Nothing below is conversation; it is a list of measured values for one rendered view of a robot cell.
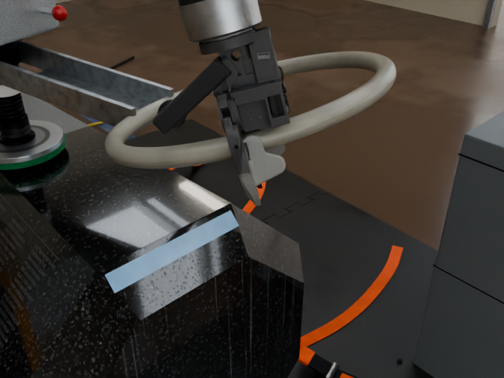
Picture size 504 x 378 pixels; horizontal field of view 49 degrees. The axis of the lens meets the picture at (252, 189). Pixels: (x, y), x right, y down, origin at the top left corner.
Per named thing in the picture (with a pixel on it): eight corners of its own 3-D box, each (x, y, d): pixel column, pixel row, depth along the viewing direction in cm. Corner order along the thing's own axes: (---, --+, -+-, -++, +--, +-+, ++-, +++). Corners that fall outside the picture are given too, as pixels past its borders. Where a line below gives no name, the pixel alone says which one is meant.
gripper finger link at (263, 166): (293, 202, 68) (276, 128, 66) (247, 212, 68) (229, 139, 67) (294, 197, 71) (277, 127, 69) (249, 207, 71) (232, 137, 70)
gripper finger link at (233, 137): (248, 173, 66) (231, 101, 65) (236, 176, 66) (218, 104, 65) (252, 168, 71) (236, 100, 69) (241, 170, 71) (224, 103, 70)
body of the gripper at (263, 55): (291, 129, 66) (267, 28, 62) (222, 145, 67) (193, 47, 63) (290, 112, 73) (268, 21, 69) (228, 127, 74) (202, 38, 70)
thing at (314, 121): (47, 174, 90) (40, 157, 88) (219, 82, 125) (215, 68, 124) (311, 169, 61) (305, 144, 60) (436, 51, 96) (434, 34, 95)
